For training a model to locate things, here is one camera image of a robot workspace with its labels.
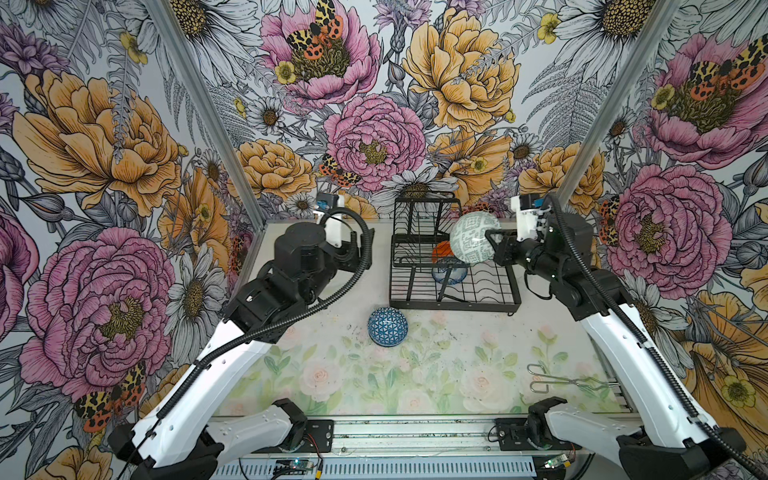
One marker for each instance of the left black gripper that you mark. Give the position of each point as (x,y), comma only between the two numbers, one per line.
(351,248)

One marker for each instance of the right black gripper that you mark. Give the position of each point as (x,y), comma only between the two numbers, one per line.
(503,248)

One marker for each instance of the green patterned bowl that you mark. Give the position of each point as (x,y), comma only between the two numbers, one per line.
(468,240)

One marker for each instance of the black wire dish rack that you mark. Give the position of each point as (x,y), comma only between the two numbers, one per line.
(424,272)

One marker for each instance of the blue floral bowl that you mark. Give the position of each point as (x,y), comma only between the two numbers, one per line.
(449,271)

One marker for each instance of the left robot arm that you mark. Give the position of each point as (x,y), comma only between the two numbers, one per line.
(172,441)

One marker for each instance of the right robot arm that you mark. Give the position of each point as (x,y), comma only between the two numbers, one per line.
(671,436)

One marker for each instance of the blue geometric bowl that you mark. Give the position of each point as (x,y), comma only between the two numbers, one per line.
(387,327)

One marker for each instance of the metal tongs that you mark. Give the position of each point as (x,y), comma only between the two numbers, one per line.
(542,381)

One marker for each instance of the green circuit board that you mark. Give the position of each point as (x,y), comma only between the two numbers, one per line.
(293,467)

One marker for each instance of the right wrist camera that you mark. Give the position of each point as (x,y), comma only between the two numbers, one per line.
(530,216)

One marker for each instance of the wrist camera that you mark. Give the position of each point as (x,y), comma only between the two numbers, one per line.
(337,230)
(530,216)

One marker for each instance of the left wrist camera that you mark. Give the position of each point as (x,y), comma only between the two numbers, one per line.
(337,230)

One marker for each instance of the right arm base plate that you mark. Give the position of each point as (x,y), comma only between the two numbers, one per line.
(515,434)

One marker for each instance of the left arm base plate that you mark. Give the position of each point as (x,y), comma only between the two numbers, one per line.
(312,436)

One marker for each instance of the aluminium rail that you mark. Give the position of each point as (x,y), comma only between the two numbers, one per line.
(377,436)

